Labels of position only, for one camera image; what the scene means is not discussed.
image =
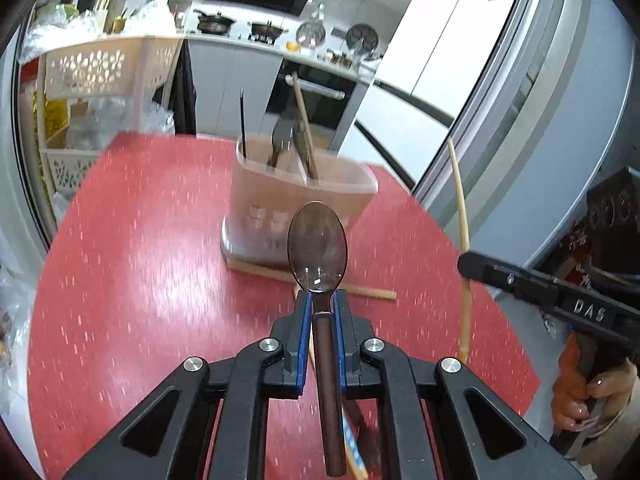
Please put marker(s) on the blue patterned bamboo chopstick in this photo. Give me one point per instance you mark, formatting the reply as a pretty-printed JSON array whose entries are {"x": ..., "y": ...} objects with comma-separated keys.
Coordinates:
[{"x": 353, "y": 422}]

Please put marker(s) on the beige perforated storage rack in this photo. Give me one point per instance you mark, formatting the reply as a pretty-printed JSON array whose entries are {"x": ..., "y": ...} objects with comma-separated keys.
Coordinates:
[{"x": 87, "y": 93}]

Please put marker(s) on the right hand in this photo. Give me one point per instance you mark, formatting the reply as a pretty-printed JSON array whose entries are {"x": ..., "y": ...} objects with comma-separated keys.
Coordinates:
[{"x": 571, "y": 389}]

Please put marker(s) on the beige plastic utensil holder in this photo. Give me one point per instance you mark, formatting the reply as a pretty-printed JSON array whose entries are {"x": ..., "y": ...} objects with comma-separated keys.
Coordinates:
[{"x": 263, "y": 200}]

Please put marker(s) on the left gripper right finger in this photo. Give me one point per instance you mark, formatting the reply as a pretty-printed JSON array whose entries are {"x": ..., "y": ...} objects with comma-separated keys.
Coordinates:
[{"x": 437, "y": 420}]

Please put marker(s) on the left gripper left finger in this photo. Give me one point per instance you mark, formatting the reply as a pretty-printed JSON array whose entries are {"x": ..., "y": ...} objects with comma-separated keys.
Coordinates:
[{"x": 207, "y": 420}]

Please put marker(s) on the bamboo chopstick pair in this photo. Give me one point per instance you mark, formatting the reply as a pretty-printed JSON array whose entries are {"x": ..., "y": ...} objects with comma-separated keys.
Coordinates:
[{"x": 319, "y": 283}]

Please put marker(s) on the bamboo chopstick crossing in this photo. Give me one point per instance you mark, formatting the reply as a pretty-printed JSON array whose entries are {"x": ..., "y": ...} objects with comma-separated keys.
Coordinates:
[
  {"x": 309, "y": 146},
  {"x": 466, "y": 294}
]

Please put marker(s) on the black built-in oven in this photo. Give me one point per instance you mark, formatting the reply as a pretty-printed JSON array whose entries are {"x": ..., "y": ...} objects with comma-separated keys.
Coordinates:
[{"x": 331, "y": 100}]

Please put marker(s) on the silver refrigerator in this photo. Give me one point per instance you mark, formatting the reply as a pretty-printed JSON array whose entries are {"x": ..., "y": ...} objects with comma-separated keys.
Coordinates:
[{"x": 536, "y": 127}]

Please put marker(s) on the black chopstick in holder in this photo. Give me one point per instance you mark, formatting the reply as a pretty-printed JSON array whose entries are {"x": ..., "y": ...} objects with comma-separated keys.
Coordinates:
[{"x": 243, "y": 126}]

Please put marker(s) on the black wok on stove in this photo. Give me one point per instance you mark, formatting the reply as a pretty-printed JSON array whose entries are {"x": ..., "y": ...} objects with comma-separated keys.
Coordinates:
[{"x": 214, "y": 24}]

